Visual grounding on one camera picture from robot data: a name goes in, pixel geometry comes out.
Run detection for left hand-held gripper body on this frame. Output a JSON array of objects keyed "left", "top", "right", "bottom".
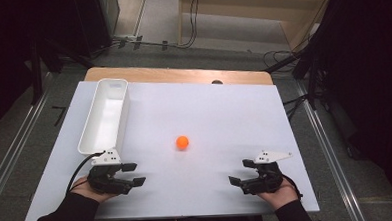
[{"left": 85, "top": 147, "right": 136, "bottom": 197}]

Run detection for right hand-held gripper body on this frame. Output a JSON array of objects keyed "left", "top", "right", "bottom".
[{"left": 238, "top": 148, "right": 295, "bottom": 196}]

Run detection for white plastic bin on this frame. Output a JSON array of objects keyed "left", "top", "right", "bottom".
[{"left": 74, "top": 76, "right": 134, "bottom": 158}]

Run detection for orange ball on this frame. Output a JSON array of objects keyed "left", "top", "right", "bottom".
[{"left": 175, "top": 135, "right": 191, "bottom": 151}]

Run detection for person's right hand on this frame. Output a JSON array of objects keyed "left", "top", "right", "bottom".
[{"left": 255, "top": 175, "right": 300, "bottom": 212}]

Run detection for person's left hand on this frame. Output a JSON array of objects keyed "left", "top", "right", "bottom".
[{"left": 67, "top": 174, "right": 118, "bottom": 206}]

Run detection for white board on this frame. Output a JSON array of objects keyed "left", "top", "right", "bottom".
[{"left": 18, "top": 70, "right": 321, "bottom": 221}]

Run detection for black stand legs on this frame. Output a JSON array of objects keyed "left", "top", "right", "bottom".
[{"left": 281, "top": 94, "right": 310, "bottom": 121}]

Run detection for wooden table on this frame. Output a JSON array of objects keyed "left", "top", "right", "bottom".
[{"left": 83, "top": 59, "right": 275, "bottom": 94}]

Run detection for power strip with plugs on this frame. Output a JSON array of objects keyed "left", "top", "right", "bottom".
[{"left": 112, "top": 33, "right": 169, "bottom": 54}]

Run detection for dark metal stand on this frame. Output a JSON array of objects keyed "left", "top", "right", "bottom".
[{"left": 27, "top": 36, "right": 47, "bottom": 106}]

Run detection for black curtain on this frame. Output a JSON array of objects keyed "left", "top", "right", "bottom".
[{"left": 307, "top": 0, "right": 392, "bottom": 221}]

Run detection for black cabinet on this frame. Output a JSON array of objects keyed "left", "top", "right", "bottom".
[{"left": 72, "top": 0, "right": 123, "bottom": 59}]

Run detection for light wooden shelf unit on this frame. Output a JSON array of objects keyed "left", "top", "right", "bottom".
[{"left": 176, "top": 0, "right": 336, "bottom": 57}]

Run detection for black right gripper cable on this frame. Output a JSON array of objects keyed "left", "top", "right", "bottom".
[{"left": 281, "top": 172, "right": 304, "bottom": 202}]

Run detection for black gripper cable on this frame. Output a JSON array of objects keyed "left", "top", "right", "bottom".
[
  {"left": 281, "top": 172, "right": 304, "bottom": 202},
  {"left": 64, "top": 151, "right": 108, "bottom": 196}
]

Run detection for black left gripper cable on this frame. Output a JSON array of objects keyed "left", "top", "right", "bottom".
[{"left": 64, "top": 151, "right": 108, "bottom": 196}]

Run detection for metal floor rail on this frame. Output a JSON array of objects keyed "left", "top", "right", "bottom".
[
  {"left": 295, "top": 78, "right": 367, "bottom": 221},
  {"left": 0, "top": 90, "right": 56, "bottom": 208}
]

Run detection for coiled black floor cable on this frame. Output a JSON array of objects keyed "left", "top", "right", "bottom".
[{"left": 261, "top": 49, "right": 300, "bottom": 73}]

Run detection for black hanging cable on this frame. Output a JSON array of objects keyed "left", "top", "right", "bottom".
[{"left": 178, "top": 0, "right": 203, "bottom": 49}]

